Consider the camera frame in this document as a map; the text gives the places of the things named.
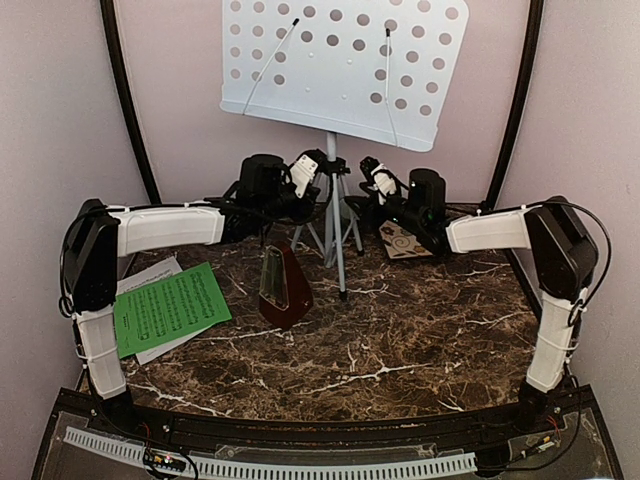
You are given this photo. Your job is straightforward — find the left black frame post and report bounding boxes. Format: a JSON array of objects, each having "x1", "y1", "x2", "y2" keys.
[{"x1": 99, "y1": 0, "x2": 161, "y2": 205}]

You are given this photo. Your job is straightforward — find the white slotted cable duct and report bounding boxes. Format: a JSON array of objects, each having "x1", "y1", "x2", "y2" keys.
[{"x1": 63, "y1": 427, "x2": 477, "y2": 479}]

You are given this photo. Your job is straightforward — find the light blue music stand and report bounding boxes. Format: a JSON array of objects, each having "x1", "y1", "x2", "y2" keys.
[{"x1": 218, "y1": 0, "x2": 474, "y2": 302}]

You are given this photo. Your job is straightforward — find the small circuit board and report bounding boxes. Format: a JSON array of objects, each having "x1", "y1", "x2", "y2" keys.
[{"x1": 143, "y1": 449, "x2": 187, "y2": 473}]

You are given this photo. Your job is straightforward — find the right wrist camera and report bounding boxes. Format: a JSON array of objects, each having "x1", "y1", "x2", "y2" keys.
[{"x1": 359, "y1": 156, "x2": 400, "y2": 205}]

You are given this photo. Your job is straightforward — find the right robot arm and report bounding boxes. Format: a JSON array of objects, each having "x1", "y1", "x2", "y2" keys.
[{"x1": 350, "y1": 192, "x2": 603, "y2": 394}]

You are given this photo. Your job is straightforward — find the green sheet music page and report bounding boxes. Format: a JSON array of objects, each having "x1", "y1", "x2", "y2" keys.
[{"x1": 111, "y1": 261, "x2": 234, "y2": 360}]

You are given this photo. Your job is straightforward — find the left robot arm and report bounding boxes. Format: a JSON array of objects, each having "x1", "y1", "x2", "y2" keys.
[{"x1": 58, "y1": 187, "x2": 315, "y2": 436}]

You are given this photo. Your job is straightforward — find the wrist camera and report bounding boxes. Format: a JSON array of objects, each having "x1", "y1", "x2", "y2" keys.
[
  {"x1": 359, "y1": 156, "x2": 400, "y2": 205},
  {"x1": 289, "y1": 149, "x2": 326, "y2": 198}
]

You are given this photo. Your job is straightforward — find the black front rail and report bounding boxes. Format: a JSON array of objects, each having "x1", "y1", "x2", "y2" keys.
[{"x1": 59, "y1": 389, "x2": 576, "y2": 454}]

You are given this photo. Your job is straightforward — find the floral square plate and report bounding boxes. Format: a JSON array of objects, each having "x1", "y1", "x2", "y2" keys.
[{"x1": 378, "y1": 220, "x2": 432, "y2": 260}]

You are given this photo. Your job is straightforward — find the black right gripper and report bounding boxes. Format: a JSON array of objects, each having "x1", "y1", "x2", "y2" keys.
[{"x1": 346, "y1": 181, "x2": 427, "y2": 232}]

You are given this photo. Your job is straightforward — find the red wooden metronome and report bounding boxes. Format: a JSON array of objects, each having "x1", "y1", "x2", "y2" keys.
[{"x1": 259, "y1": 241, "x2": 313, "y2": 331}]

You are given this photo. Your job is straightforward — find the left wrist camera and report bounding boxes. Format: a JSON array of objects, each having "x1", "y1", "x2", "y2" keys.
[{"x1": 289, "y1": 149, "x2": 326, "y2": 198}]

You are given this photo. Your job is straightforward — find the white sheet music page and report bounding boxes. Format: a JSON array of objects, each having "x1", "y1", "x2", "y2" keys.
[{"x1": 109, "y1": 256, "x2": 221, "y2": 366}]

